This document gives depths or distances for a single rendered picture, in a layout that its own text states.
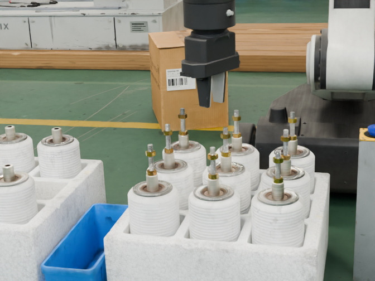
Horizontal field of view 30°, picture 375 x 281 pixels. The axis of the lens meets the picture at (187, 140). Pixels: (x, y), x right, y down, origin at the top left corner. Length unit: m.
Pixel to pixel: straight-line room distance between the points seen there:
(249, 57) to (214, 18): 2.11
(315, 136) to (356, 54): 0.27
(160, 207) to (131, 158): 0.94
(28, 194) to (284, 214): 0.51
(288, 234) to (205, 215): 0.15
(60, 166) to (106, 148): 0.72
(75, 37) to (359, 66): 2.15
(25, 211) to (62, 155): 0.23
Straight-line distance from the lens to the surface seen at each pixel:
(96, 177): 1.65
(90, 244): 1.58
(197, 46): 1.16
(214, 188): 1.27
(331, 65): 1.60
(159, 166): 1.42
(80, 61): 3.47
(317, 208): 1.40
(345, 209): 1.83
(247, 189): 1.38
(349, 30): 1.63
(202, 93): 1.20
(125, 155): 2.23
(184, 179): 1.39
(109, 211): 1.59
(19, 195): 1.40
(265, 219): 1.24
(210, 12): 1.15
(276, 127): 1.79
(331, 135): 1.79
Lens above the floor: 0.76
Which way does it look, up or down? 19 degrees down
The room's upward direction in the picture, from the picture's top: 2 degrees counter-clockwise
